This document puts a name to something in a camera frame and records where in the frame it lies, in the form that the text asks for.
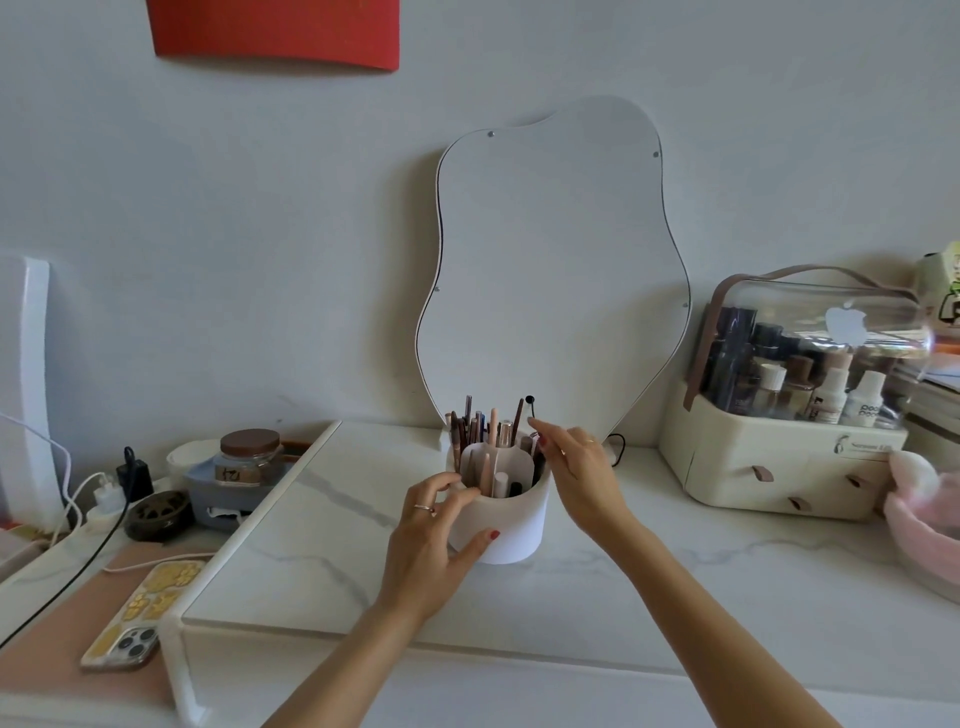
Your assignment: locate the white marble table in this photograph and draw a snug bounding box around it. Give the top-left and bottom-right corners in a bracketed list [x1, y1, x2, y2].
[0, 419, 960, 728]

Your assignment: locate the white wavy mirror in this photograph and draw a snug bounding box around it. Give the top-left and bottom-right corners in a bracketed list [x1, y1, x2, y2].
[414, 95, 693, 451]

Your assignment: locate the white charger plug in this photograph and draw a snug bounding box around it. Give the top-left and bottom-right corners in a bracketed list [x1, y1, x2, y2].
[89, 476, 129, 515]

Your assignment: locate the red paper sheet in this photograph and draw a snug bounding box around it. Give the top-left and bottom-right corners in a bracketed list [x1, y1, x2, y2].
[146, 0, 401, 73]

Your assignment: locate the row of cosmetic bottles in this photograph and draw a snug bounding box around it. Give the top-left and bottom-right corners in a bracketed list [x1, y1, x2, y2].
[704, 307, 909, 430]

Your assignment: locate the pink fluffy headband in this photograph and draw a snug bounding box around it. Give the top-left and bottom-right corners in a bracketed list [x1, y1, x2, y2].
[883, 449, 960, 590]

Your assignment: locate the white marble riser shelf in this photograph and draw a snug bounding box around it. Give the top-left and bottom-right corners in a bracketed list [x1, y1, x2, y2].
[157, 419, 960, 727]

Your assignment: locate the white charger cable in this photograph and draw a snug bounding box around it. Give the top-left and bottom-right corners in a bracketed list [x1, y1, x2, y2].
[0, 412, 84, 534]

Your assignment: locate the phone with yellow case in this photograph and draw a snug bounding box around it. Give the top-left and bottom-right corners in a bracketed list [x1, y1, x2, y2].
[80, 558, 208, 674]

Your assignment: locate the cream cosmetic organizer box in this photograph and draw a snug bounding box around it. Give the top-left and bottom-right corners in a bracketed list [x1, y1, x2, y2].
[659, 263, 935, 523]

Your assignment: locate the glass jar brown lid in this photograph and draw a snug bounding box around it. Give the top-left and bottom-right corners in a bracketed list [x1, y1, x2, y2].
[217, 427, 286, 487]

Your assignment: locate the pale pink phone cable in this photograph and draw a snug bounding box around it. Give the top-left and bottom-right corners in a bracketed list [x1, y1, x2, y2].
[101, 551, 219, 577]

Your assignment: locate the black charger plug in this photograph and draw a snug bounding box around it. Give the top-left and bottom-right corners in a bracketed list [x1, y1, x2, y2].
[114, 447, 157, 502]

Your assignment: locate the person's left hand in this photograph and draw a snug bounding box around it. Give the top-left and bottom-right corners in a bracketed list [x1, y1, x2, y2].
[374, 470, 502, 628]

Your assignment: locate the colourful snack bag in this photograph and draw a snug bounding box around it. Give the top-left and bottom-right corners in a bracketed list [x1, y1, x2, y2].
[914, 239, 960, 339]

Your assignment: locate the grey blue tray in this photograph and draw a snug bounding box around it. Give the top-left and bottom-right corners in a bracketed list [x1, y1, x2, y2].
[183, 457, 301, 535]

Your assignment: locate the white round dish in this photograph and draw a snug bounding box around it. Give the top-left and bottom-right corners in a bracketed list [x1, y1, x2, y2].
[166, 440, 225, 485]

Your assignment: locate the dark round small dish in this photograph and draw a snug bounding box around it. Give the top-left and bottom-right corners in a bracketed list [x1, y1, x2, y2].
[123, 491, 196, 544]

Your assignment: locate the white board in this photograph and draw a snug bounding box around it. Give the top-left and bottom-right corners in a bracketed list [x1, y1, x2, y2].
[0, 253, 73, 534]

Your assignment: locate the white round organizer cup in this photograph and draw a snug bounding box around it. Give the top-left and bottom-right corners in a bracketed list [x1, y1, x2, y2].
[446, 434, 553, 565]

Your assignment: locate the person's right hand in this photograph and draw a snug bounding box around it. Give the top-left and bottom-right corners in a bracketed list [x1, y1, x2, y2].
[527, 418, 639, 553]

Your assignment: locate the pink desk mat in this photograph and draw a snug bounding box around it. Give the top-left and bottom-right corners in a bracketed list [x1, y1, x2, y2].
[0, 543, 219, 706]

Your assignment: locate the person's left forearm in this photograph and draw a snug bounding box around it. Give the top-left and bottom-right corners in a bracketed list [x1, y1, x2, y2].
[266, 603, 433, 728]

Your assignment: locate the person's right forearm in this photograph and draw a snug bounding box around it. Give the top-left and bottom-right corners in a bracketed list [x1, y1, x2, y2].
[592, 524, 845, 728]

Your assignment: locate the black charger cable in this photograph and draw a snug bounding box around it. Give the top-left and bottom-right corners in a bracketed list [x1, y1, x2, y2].
[0, 500, 133, 650]

